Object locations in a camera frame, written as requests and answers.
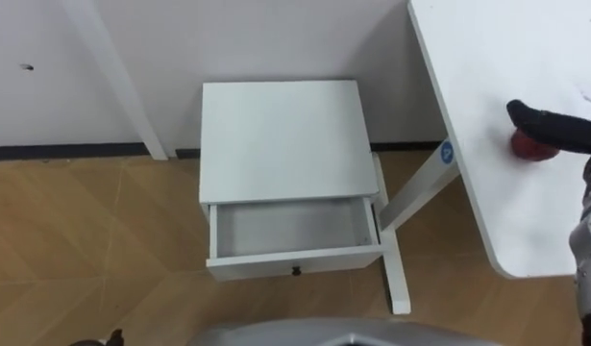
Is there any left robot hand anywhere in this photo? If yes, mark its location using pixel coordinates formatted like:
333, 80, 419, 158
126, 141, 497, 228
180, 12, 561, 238
68, 328, 125, 346

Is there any robot body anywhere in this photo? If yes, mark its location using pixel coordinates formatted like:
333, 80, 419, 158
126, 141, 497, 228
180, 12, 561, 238
186, 316, 503, 346

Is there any blue round sticker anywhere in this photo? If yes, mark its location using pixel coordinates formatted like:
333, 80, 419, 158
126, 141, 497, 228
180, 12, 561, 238
439, 140, 456, 165

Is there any white desk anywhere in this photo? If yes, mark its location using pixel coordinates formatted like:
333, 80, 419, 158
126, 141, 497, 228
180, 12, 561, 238
370, 0, 591, 316

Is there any white bedside cabinet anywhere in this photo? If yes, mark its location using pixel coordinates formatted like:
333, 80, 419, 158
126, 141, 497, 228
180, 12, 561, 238
198, 80, 381, 222

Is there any open white cabinet drawer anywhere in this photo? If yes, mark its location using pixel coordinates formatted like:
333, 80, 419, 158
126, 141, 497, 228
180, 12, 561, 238
206, 196, 385, 283

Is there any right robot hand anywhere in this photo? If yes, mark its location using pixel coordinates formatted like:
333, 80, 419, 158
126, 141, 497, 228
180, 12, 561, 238
505, 91, 591, 156

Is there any red apple soft toy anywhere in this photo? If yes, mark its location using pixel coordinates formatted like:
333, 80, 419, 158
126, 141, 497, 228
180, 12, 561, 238
510, 129, 560, 162

